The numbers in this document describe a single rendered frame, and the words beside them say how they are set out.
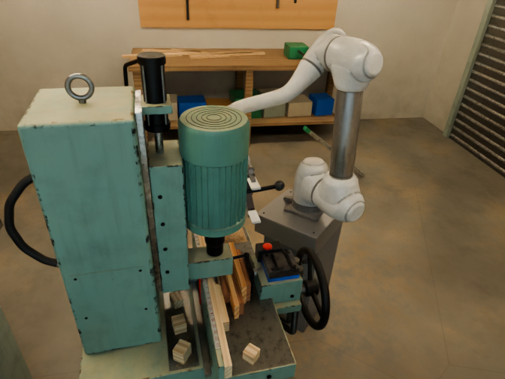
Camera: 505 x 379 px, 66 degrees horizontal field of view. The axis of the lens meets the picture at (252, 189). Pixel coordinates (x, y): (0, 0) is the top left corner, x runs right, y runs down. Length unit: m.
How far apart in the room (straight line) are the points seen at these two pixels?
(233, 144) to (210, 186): 0.12
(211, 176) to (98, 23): 3.50
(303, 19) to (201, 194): 3.64
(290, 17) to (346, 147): 2.94
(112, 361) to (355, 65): 1.22
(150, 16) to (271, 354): 3.61
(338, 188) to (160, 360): 0.95
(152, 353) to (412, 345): 1.59
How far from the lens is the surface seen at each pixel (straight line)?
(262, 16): 4.35
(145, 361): 1.27
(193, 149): 0.93
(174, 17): 4.25
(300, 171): 1.85
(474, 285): 3.01
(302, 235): 1.82
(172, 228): 1.04
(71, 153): 0.88
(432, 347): 2.51
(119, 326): 1.23
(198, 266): 1.19
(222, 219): 1.03
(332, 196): 1.70
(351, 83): 1.51
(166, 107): 0.91
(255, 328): 1.19
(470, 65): 4.84
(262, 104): 1.53
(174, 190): 0.97
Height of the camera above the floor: 1.84
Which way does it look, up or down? 33 degrees down
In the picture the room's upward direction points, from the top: 3 degrees clockwise
